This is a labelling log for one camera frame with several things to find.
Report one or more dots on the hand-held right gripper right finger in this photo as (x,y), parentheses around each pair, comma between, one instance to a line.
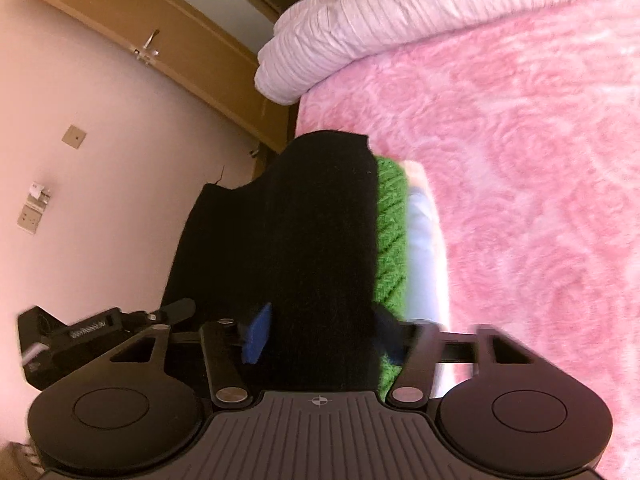
(387,332)

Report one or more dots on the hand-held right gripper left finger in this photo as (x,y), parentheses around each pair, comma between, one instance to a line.
(257,335)

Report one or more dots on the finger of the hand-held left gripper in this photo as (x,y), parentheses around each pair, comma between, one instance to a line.
(175,310)

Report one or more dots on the pale blue garment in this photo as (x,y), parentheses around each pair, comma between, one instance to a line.
(420,260)

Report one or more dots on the black garment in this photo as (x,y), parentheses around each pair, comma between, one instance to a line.
(280,240)

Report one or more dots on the green knit sweater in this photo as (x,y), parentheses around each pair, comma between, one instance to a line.
(392,230)

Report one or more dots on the white plug adapter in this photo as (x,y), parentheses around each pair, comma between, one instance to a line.
(38,191)

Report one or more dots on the metal door stopper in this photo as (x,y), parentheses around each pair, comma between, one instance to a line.
(255,152)

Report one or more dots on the pink floral blanket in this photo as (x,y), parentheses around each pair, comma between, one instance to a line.
(525,185)

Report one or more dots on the wooden door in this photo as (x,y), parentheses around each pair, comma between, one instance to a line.
(125,5)

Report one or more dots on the lilac striped quilt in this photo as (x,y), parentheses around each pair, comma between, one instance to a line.
(375,15)

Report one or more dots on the beige wall socket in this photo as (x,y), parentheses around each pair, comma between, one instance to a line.
(28,221)

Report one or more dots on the beige wall plate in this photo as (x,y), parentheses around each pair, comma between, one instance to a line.
(74,137)

